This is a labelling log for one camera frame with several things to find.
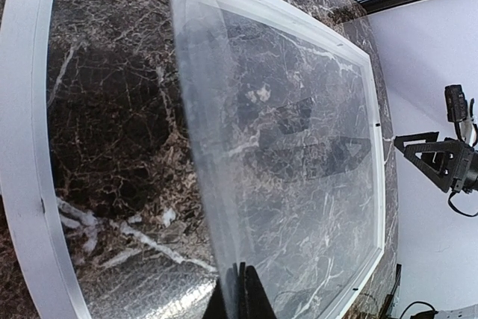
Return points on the white picture frame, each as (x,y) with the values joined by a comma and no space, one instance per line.
(98,180)

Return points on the clear acrylic sheet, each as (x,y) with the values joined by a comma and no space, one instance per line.
(283,121)

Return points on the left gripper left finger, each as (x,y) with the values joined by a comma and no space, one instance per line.
(218,298)

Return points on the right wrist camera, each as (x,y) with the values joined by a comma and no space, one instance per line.
(460,113)

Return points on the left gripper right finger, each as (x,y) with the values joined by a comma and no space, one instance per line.
(252,299)

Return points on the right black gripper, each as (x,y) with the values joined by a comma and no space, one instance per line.
(449,165)

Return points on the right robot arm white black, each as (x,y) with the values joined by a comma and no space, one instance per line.
(437,241)

